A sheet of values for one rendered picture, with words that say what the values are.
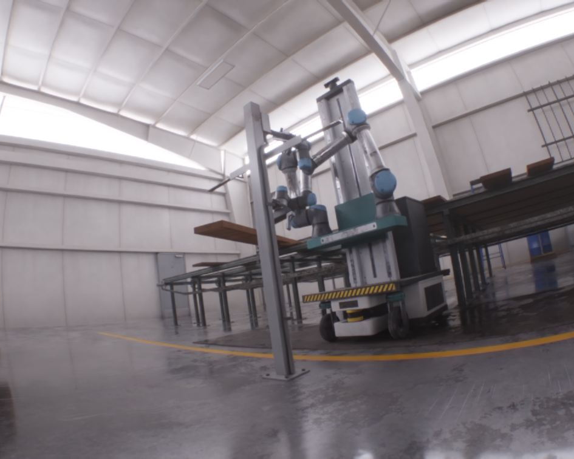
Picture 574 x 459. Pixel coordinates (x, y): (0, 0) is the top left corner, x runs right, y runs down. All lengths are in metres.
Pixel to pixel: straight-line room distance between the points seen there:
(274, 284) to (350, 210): 0.92
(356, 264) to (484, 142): 7.35
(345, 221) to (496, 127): 7.47
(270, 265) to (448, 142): 8.21
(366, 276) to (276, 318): 0.92
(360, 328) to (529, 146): 7.78
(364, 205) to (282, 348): 1.08
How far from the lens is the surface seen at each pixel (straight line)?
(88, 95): 11.06
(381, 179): 1.66
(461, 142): 9.10
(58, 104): 11.08
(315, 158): 1.89
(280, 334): 1.33
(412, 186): 9.19
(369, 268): 2.07
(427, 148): 8.19
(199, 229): 2.35
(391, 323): 1.67
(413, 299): 1.82
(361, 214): 2.01
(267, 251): 1.33
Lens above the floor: 0.36
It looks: 12 degrees up
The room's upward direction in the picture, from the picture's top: 8 degrees counter-clockwise
